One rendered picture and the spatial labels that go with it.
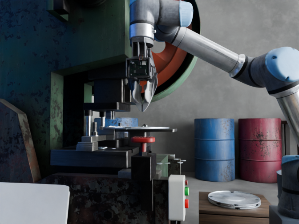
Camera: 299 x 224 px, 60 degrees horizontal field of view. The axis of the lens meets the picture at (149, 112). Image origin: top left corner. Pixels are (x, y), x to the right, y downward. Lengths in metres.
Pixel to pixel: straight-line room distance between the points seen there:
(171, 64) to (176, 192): 0.82
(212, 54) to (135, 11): 0.33
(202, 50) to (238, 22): 3.80
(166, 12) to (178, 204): 0.59
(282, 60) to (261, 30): 3.86
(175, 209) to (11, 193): 0.58
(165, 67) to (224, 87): 3.04
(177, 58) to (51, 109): 0.75
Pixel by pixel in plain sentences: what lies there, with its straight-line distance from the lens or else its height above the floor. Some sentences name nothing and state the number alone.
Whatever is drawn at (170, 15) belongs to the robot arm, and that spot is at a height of 1.13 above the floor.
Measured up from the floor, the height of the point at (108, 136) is 0.75.
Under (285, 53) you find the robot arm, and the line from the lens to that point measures 0.93.
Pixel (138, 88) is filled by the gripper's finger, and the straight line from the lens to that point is 0.80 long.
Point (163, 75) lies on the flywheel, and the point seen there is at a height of 1.08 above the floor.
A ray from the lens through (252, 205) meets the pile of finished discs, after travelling 1.59.
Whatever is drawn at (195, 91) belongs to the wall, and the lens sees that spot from 4.44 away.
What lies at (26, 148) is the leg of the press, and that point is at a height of 0.71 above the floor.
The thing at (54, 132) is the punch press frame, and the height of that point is 0.77.
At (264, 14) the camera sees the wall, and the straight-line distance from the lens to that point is 4.87.
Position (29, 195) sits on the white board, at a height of 0.55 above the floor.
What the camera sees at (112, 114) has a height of 0.84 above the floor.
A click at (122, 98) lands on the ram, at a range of 1.09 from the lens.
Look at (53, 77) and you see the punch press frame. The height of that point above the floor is 0.99.
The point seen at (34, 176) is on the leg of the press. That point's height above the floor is 0.61.
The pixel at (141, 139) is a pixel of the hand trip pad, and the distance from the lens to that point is 0.77.
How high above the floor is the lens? 0.80
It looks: 3 degrees up
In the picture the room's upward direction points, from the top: straight up
